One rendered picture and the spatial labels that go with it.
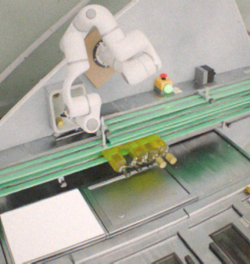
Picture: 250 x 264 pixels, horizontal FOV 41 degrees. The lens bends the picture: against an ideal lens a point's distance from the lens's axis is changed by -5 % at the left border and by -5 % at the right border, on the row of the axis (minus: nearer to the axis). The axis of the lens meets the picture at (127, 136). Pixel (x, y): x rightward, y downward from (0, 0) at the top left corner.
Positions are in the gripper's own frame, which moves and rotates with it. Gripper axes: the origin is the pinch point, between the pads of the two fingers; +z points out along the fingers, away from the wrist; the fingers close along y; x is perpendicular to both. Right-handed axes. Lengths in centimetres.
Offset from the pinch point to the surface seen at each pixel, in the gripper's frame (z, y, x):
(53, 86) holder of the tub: 2.0, -5.6, 12.0
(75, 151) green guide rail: -2.6, -2.2, -19.8
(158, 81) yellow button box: 5, 50, 2
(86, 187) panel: -7.1, -2.0, -37.4
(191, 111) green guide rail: -4, 65, -17
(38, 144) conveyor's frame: 7.9, -17.4, -15.1
